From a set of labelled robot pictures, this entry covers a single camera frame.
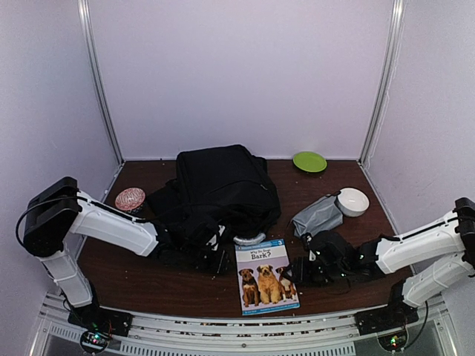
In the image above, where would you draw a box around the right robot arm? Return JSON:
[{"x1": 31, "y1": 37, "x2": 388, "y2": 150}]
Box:
[{"x1": 289, "y1": 197, "x2": 474, "y2": 328}]

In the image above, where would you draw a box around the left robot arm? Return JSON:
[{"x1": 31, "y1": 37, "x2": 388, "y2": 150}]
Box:
[{"x1": 15, "y1": 177, "x2": 230, "y2": 329}]

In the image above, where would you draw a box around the aluminium frame post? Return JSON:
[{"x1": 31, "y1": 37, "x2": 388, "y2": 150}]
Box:
[
  {"x1": 359, "y1": 0, "x2": 406, "y2": 168},
  {"x1": 77, "y1": 0, "x2": 125, "y2": 165}
]

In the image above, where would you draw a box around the dog picture book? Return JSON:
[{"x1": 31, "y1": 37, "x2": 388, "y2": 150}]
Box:
[{"x1": 235, "y1": 239, "x2": 300, "y2": 316}]

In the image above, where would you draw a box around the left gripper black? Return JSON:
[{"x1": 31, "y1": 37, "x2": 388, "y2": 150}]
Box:
[{"x1": 180, "y1": 243, "x2": 236, "y2": 276}]

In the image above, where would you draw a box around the front aluminium rail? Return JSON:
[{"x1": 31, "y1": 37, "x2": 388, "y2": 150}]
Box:
[{"x1": 25, "y1": 293, "x2": 464, "y2": 355}]

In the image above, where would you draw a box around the black backpack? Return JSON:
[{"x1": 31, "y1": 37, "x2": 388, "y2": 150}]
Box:
[{"x1": 146, "y1": 145, "x2": 281, "y2": 242}]

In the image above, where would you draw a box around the right aluminium frame post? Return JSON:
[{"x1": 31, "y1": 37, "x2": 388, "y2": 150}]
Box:
[{"x1": 359, "y1": 0, "x2": 406, "y2": 168}]

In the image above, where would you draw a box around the left aluminium frame post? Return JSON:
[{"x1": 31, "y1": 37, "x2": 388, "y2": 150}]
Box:
[{"x1": 77, "y1": 0, "x2": 125, "y2": 165}]

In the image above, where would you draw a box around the white ribbed bowl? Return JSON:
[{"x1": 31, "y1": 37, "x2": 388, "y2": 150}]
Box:
[{"x1": 335, "y1": 188, "x2": 370, "y2": 217}]

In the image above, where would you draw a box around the grey cloth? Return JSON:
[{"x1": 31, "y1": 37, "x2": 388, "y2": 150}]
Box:
[{"x1": 292, "y1": 194, "x2": 343, "y2": 237}]

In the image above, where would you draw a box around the green plate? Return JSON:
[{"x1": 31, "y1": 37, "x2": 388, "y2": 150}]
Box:
[{"x1": 292, "y1": 151, "x2": 327, "y2": 173}]

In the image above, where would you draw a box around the left black cable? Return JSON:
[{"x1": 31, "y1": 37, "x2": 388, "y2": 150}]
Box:
[{"x1": 15, "y1": 196, "x2": 79, "y2": 257}]

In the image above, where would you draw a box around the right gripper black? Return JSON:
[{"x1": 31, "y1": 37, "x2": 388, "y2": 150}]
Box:
[{"x1": 281, "y1": 257, "x2": 348, "y2": 288}]

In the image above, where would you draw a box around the patterned pink bowl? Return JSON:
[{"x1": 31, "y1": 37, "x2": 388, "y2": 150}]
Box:
[{"x1": 114, "y1": 187, "x2": 145, "y2": 214}]

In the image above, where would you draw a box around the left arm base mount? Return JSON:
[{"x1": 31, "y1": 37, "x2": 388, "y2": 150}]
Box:
[{"x1": 68, "y1": 309, "x2": 133, "y2": 354}]

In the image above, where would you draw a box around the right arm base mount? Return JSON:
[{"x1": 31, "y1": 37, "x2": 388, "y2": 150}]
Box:
[{"x1": 355, "y1": 307, "x2": 419, "y2": 353}]

